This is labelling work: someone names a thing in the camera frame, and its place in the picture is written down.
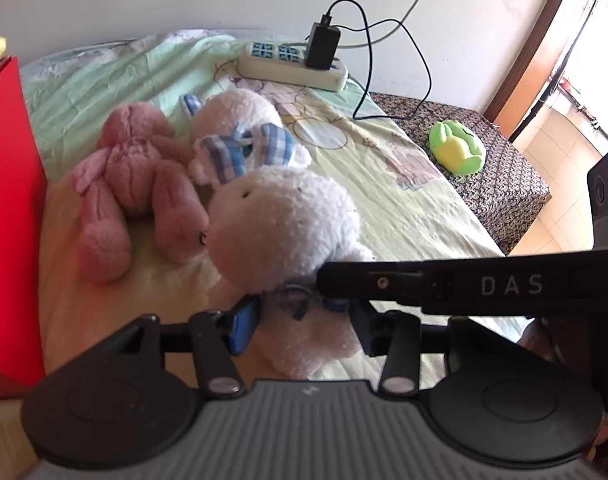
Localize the small white plush toy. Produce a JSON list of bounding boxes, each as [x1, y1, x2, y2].
[[181, 88, 284, 143]]

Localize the white power strip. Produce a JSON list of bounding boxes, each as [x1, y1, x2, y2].
[[238, 41, 349, 92]]

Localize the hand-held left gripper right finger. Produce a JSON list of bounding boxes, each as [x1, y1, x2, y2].
[[351, 302, 522, 398]]

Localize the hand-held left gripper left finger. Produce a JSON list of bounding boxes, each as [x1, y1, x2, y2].
[[101, 296, 261, 401]]

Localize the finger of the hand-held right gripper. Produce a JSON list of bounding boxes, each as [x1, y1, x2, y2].
[[316, 259, 426, 307]]

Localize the red cardboard box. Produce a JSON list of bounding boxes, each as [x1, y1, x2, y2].
[[0, 56, 48, 401]]

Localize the black charger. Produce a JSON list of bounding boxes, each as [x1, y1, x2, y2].
[[305, 14, 342, 71]]

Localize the white plush rabbit plaid ears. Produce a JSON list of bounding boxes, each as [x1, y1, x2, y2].
[[186, 122, 377, 381]]

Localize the person's right hand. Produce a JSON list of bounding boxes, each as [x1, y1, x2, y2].
[[519, 317, 569, 363]]

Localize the pink plush rabbit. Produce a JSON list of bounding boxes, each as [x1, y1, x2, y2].
[[74, 101, 210, 282]]

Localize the dark floral patterned cover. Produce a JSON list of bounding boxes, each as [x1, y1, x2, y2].
[[369, 92, 552, 256]]

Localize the black charger cable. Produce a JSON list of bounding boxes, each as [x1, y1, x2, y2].
[[323, 0, 432, 122]]

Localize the brown door frame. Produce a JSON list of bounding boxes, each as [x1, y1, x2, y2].
[[484, 0, 582, 136]]

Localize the cartoon printed bedsheet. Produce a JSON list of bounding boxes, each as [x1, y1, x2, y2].
[[21, 29, 530, 391]]

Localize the green and yellow plush toy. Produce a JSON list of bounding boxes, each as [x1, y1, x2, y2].
[[429, 120, 486, 177]]

